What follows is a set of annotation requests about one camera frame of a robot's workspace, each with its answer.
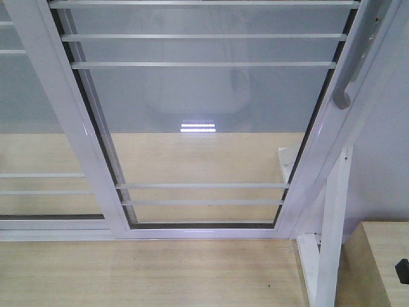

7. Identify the white wooden support brace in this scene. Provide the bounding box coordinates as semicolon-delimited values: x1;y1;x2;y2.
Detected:
296;147;353;306

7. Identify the light wooden platform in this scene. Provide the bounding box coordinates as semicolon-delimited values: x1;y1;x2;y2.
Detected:
1;132;306;306

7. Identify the grey curved door handle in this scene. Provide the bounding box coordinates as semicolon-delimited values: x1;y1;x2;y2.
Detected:
332;1;392;109

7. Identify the light wooden side box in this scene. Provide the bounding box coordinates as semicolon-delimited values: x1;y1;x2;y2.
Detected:
336;221;408;306

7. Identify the black robot part at edge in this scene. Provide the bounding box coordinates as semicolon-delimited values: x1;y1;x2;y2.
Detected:
395;258;409;285

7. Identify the grey lock plate on door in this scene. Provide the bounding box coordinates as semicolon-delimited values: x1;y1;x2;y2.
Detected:
364;16;382;52

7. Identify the white door frame post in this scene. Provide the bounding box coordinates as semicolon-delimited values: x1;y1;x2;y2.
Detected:
279;1;408;238

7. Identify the white fixed glass door panel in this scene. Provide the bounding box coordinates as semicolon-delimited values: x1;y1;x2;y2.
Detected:
1;1;120;230

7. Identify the aluminium floor door track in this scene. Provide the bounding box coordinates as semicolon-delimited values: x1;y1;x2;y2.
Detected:
1;228;287;242

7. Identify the white framed sliding glass door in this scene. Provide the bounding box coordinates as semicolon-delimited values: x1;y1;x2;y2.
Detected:
1;1;408;240

